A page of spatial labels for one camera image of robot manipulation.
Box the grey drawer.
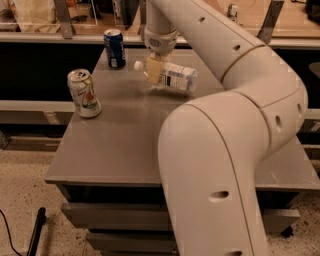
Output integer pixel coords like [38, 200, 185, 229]
[61, 202, 300, 234]
[86, 233, 179, 256]

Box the white green soda can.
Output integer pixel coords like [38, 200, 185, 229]
[67, 69, 102, 118]

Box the grey drawer cabinet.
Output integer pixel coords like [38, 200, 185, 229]
[44, 48, 320, 256]

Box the clear plastic water bottle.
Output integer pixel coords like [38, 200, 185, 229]
[134, 61, 198, 94]

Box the black pole on floor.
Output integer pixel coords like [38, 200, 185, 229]
[27, 207, 46, 256]

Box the lower grey drawer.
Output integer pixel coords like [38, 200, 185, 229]
[86, 233, 179, 256]

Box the metal railing bracket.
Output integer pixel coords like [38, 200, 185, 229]
[53, 0, 74, 39]
[139, 0, 146, 41]
[257, 0, 284, 44]

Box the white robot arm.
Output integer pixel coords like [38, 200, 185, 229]
[145, 0, 308, 256]

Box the blue soda can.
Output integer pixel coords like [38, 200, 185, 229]
[104, 29, 126, 69]

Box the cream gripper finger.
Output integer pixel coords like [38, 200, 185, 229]
[146, 56, 164, 84]

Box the metal railing bracket middle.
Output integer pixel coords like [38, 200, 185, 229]
[139, 0, 146, 41]

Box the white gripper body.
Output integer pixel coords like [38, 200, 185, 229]
[144, 27, 178, 56]

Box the metal railing bracket left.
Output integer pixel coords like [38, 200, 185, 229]
[53, 0, 74, 39]

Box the grey window ledge rail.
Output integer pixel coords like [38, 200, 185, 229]
[0, 32, 320, 50]

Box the metal railing bracket right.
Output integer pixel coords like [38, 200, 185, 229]
[257, 0, 284, 44]

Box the black floor cable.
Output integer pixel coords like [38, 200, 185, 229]
[0, 208, 23, 256]

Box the upper grey drawer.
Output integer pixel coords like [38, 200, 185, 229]
[61, 202, 300, 234]

